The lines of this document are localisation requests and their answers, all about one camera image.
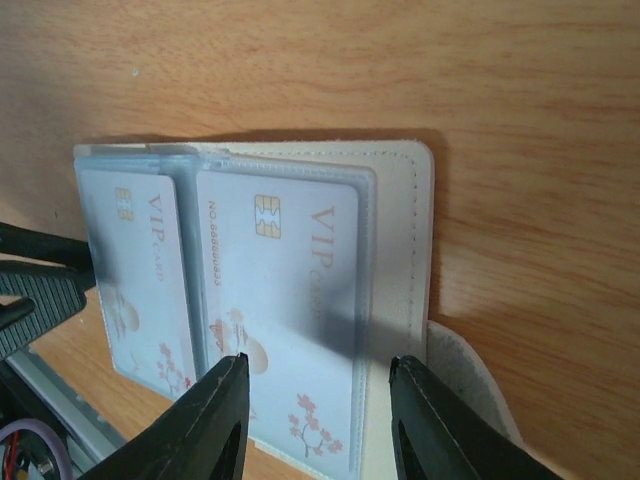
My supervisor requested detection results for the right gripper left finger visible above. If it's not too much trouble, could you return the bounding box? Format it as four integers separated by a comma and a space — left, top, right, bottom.
87, 353, 249, 480

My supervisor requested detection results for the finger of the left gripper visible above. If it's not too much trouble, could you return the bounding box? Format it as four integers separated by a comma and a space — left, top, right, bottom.
1, 223, 93, 290
1, 272, 87, 360

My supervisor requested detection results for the vip card sleeve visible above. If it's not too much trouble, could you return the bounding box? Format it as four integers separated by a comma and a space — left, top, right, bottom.
196, 171, 358, 479
78, 169, 196, 400

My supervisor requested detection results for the VIP card right sleeve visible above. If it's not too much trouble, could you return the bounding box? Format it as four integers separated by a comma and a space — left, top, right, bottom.
196, 171, 358, 479

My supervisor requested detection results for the VIP card left sleeve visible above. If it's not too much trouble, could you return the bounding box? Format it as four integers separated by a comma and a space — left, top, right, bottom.
78, 169, 196, 400

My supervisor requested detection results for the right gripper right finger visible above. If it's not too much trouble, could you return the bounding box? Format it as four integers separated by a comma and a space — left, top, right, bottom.
389, 355, 559, 480

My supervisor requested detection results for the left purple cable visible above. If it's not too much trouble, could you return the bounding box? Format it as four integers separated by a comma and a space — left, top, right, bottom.
0, 419, 74, 480

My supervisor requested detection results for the aluminium front rail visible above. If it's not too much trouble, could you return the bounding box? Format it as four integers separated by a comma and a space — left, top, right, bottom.
6, 349, 126, 478

